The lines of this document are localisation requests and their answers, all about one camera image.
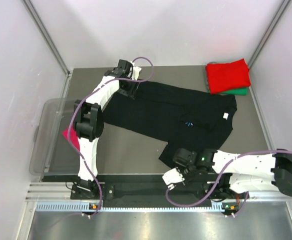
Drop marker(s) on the folded red t shirt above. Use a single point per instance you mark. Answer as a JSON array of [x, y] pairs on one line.
[[224, 77]]

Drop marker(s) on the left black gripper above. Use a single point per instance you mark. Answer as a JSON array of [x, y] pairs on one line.
[[130, 92]]

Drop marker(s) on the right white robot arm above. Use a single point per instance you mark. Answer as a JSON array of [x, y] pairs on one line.
[[268, 170]]

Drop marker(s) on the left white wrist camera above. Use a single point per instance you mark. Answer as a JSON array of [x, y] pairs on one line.
[[134, 71]]

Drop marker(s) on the magenta t shirt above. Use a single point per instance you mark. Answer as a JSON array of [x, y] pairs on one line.
[[72, 136]]

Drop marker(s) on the folded green t shirt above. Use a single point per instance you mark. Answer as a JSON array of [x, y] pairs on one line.
[[237, 91]]

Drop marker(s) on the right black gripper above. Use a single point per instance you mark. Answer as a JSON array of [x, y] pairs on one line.
[[180, 168]]

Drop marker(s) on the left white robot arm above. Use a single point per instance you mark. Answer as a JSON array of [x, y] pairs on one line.
[[88, 123]]

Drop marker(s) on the black t shirt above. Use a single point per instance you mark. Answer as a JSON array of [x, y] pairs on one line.
[[183, 118]]

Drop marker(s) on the clear plastic bin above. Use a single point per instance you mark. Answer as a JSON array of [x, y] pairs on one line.
[[52, 154]]

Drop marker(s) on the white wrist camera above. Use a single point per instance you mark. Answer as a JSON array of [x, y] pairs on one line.
[[134, 71], [173, 177]]

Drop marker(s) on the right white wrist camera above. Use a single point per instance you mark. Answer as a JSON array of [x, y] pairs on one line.
[[173, 177]]

